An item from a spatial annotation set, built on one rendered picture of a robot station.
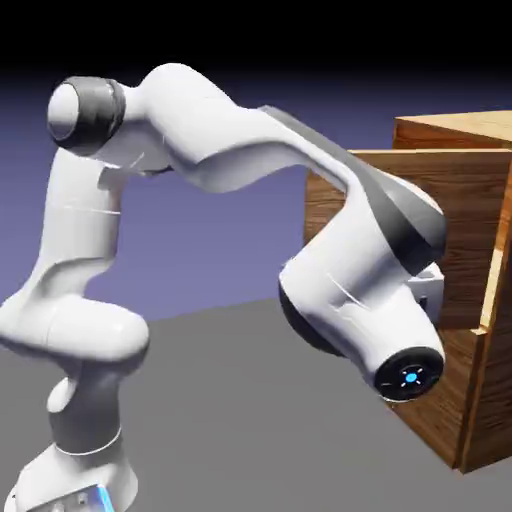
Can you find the wooden cabinet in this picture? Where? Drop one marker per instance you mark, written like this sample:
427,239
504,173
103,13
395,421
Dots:
496,400

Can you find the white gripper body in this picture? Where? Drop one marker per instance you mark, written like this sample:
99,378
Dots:
431,286

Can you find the wooden cabinet door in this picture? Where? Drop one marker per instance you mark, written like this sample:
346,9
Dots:
472,200
440,420

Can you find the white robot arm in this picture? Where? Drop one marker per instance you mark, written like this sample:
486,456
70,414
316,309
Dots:
224,136

